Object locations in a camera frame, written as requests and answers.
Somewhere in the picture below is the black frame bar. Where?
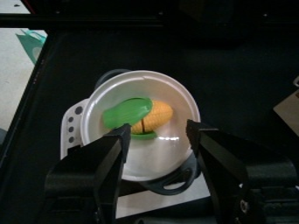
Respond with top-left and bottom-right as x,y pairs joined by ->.
0,13 -> 165,30

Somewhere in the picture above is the teal paper bag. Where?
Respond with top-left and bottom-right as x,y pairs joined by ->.
15,29 -> 48,65

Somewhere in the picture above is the tan cardboard box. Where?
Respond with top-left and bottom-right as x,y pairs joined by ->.
273,76 -> 299,137

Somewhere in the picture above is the yellow toy corn cob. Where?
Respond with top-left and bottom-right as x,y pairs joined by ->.
102,96 -> 174,140

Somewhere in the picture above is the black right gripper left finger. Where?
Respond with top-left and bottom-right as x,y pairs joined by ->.
38,122 -> 134,224

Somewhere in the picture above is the white toy pot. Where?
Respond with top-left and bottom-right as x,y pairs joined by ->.
79,68 -> 202,196

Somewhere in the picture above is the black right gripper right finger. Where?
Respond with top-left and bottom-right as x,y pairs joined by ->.
185,118 -> 299,224

